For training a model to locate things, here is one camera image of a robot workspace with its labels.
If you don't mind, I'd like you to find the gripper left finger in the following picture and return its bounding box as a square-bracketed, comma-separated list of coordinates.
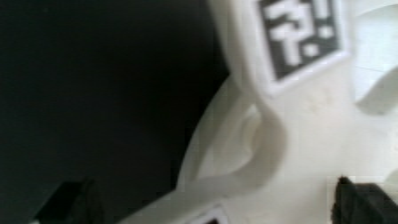
[34, 179, 105, 224]

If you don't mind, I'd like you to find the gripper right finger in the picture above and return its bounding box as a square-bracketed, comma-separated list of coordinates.
[331, 177, 398, 224]

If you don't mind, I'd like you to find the white round table top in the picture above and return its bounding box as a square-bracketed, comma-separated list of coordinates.
[176, 78, 262, 189]

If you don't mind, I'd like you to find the white table base plate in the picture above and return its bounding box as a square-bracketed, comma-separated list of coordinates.
[118, 0, 398, 224]

